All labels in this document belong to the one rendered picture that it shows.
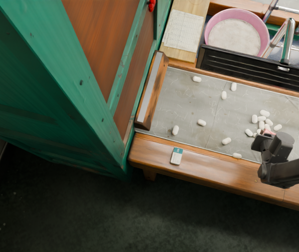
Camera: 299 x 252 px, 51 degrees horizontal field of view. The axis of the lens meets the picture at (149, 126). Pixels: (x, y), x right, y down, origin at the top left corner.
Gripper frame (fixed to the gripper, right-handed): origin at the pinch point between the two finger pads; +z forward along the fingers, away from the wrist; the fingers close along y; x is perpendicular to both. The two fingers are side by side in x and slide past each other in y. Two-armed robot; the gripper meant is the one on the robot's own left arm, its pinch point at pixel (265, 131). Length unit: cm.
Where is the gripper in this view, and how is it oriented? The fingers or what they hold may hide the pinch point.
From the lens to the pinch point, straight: 121.6
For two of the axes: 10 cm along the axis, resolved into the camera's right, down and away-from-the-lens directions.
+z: 1.9, -5.4, 8.2
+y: -9.7, -2.5, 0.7
